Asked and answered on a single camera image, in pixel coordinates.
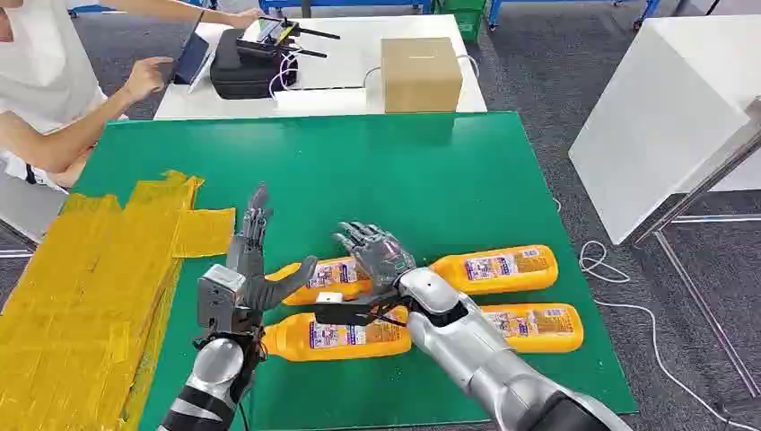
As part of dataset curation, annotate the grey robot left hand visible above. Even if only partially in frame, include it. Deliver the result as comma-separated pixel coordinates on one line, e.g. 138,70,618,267
225,182,319,332

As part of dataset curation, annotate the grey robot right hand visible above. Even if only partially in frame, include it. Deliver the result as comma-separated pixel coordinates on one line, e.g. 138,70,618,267
331,221,417,294

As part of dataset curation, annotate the person's left hand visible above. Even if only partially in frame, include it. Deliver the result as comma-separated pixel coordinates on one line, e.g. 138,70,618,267
229,6,266,30

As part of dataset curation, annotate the person's right hand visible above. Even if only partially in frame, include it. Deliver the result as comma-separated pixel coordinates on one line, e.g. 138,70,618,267
121,56,175,103

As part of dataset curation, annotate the orange drink bottle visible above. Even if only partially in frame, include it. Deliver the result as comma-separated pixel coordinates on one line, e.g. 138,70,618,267
264,255,372,307
261,306,413,363
429,244,559,297
481,303,585,355

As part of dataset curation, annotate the black remote controller with antennas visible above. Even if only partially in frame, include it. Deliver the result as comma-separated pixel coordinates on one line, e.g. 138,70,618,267
236,15,342,61

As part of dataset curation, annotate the dark blue tablet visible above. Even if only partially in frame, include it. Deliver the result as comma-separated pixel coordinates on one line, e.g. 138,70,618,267
172,23,218,93

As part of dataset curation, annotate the black carrying case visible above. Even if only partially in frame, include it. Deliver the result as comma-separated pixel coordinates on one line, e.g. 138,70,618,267
209,28,300,101

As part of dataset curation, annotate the green table mat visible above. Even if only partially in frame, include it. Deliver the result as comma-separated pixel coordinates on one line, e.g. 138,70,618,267
71,110,638,431

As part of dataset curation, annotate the person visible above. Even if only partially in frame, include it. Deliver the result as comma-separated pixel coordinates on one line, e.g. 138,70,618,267
0,0,266,191

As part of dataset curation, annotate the white table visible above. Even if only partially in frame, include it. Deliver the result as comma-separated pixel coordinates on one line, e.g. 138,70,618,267
153,13,489,121

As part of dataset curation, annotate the white power strip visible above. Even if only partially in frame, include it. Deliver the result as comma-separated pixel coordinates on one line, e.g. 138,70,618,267
273,87,370,115

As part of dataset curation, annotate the white bench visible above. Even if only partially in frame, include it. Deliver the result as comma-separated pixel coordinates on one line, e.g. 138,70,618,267
0,169,69,245

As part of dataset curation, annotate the brown cardboard box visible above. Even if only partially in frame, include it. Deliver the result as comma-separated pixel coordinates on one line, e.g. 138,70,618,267
380,36,464,114

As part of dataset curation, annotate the green plastic crate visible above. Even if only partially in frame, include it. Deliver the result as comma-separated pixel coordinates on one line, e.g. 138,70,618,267
436,0,489,44

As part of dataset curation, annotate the large white board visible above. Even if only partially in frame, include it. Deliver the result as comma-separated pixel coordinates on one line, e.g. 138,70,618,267
567,14,761,246

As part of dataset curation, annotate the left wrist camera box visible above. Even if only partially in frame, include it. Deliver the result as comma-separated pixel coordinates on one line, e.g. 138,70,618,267
197,264,248,332

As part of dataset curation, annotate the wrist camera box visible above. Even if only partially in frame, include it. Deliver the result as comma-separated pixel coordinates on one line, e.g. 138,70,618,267
313,290,411,329
197,264,248,332

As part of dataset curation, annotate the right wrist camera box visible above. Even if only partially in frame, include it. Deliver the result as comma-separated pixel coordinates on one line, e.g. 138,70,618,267
313,290,411,329

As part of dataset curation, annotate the long white floor cable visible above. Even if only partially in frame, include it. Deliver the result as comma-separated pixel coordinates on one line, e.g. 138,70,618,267
553,198,761,431

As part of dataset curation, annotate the metal stand frame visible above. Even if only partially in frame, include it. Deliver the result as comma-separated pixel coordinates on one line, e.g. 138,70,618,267
630,98,761,400

